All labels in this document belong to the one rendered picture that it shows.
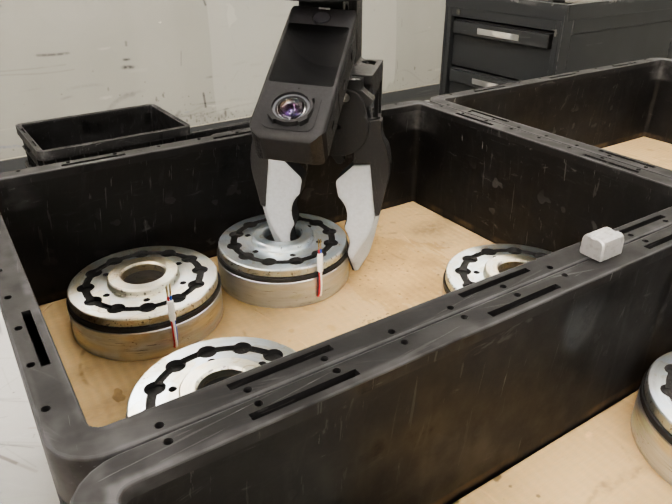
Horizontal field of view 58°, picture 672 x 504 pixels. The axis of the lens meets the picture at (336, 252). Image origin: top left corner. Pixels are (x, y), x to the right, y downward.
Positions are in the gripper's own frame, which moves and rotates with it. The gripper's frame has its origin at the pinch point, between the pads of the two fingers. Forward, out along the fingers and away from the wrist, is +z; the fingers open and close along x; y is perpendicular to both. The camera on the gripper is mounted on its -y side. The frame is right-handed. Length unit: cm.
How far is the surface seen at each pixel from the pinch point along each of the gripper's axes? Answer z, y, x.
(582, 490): 2.0, -17.8, -17.2
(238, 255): -1.1, -3.1, 5.6
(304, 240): -1.6, -0.7, 1.1
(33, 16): 13, 220, 180
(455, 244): 2.1, 8.1, -10.4
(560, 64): 11, 139, -37
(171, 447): -8.0, -28.0, -1.2
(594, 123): -1.4, 37.3, -26.3
